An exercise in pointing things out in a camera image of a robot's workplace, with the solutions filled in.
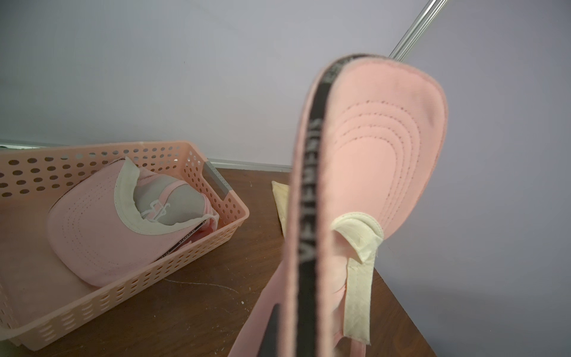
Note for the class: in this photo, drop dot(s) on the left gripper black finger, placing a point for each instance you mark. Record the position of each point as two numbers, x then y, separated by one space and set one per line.
269 343

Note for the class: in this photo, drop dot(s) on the pink baseball cap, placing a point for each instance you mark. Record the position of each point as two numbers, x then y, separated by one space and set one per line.
369 138

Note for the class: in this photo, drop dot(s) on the cream fabric glove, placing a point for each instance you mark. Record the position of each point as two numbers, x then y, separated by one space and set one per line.
281 193

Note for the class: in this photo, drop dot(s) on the pink plastic basket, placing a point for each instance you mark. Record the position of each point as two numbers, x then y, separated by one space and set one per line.
42 300

